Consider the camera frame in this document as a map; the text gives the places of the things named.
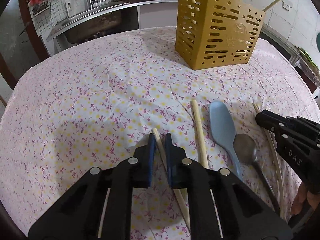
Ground grey metal ladle spoon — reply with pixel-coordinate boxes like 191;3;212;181
233;133;280;215

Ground brown door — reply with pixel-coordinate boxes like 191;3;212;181
1;0;50;89

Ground floral pink tablecloth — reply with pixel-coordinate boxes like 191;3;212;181
1;27;319;234

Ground light blue plastic spoon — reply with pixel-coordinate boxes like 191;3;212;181
209;100;243;181

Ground white soap bottle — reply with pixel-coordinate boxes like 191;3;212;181
65;0;74;17

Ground yellow plastic utensil holder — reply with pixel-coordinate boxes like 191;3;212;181
175;0;265;70

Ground steel sink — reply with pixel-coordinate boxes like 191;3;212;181
46;2;135;43

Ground person's right hand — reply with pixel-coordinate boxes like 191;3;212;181
291;183;319;215

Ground wooden chopstick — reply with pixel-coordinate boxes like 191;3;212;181
263;0;281;12
191;100;209;168

